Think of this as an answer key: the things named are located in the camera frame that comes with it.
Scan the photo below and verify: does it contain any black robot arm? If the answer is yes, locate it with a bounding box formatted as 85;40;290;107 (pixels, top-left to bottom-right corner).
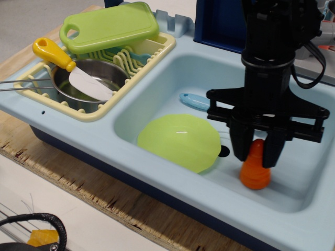
206;1;330;168

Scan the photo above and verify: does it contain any green cutting board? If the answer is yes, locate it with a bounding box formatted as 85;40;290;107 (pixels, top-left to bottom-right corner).
59;2;159;54

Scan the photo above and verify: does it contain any cream dish rack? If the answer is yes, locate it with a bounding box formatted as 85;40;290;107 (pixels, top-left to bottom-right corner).
14;32;176;122

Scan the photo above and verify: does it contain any steel pot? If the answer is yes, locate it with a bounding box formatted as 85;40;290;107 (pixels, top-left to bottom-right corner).
1;59;130;120

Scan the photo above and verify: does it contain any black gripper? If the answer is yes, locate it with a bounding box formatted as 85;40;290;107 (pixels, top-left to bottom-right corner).
206;87;330;168

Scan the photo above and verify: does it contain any blue handled grey ladle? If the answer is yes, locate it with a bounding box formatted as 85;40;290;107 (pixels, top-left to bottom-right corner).
179;93;210;111

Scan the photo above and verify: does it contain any plywood board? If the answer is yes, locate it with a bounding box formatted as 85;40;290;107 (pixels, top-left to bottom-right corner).
1;1;245;250

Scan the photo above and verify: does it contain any yellow handled toy knife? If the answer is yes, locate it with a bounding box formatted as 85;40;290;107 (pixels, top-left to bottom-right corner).
32;38;113;101

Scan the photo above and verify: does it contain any black braided cable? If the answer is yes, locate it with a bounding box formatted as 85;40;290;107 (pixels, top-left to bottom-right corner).
0;213;68;251

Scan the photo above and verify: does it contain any dark blue backsplash panel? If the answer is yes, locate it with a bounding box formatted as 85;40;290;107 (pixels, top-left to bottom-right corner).
194;0;247;53

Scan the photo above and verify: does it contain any yellow tape piece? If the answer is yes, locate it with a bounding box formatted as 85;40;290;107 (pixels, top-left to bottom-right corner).
27;230;59;247

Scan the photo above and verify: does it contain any orange toy carrot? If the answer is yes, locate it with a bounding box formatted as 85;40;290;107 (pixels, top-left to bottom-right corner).
239;139;271;190

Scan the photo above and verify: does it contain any grey toy faucet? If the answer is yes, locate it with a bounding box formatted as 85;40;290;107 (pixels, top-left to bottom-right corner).
294;20;335;86

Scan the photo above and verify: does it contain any light blue toy sink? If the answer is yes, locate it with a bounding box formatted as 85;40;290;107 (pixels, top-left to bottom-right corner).
1;31;334;250

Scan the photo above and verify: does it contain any green plastic plate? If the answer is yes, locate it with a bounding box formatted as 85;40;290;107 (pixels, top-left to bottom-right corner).
137;114;221;173

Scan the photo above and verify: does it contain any teal utensil in rack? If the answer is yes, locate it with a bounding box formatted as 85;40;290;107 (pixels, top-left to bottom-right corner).
106;47;151;65

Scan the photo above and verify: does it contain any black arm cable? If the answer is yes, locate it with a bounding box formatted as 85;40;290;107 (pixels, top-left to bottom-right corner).
290;41;327;89

